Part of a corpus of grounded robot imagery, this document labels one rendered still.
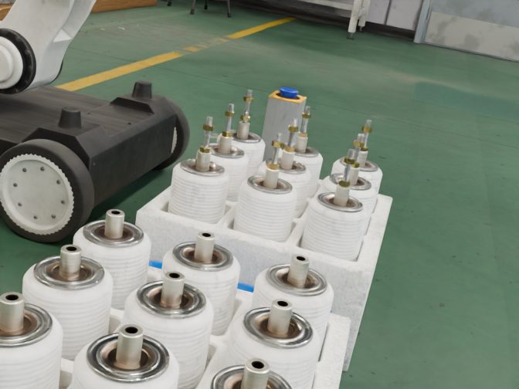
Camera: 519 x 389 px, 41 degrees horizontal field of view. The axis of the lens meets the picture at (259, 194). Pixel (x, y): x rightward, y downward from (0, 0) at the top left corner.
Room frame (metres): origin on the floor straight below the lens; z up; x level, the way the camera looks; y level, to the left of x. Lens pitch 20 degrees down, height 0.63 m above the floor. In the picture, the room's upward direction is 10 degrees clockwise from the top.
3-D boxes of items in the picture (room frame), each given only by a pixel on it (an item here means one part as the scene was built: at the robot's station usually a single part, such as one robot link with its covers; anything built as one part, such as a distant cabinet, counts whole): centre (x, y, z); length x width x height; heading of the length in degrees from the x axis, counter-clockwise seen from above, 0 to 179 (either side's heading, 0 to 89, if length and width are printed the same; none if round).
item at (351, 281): (1.19, -0.04, 0.09); 0.39 x 0.39 x 0.18; 78
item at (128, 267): (0.79, 0.17, 0.16); 0.10 x 0.10 x 0.18
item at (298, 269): (0.75, -0.06, 0.26); 0.02 x 0.02 x 0.03
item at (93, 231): (0.79, 0.17, 0.25); 0.08 x 0.08 x 0.01
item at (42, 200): (1.24, 0.41, 0.10); 0.20 x 0.05 x 0.20; 79
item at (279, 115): (1.49, -0.02, 0.16); 0.07 x 0.07 x 0.31; 78
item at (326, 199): (1.05, -0.13, 0.25); 0.08 x 0.08 x 0.01
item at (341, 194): (1.05, -0.13, 0.26); 0.02 x 0.02 x 0.03
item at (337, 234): (1.05, -0.13, 0.16); 0.10 x 0.10 x 0.18
